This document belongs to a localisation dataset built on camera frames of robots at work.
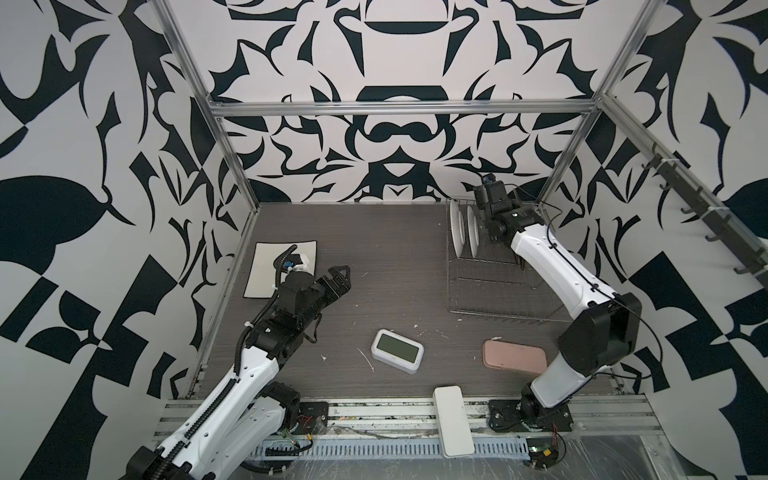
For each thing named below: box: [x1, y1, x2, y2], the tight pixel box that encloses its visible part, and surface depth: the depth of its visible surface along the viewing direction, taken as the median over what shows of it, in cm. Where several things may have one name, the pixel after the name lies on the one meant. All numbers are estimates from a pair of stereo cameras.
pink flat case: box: [482, 339, 548, 374], surface depth 85 cm
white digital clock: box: [371, 328, 425, 375], surface depth 83 cm
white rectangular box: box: [433, 385, 475, 458], surface depth 72 cm
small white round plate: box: [449, 199, 466, 258], surface depth 97 cm
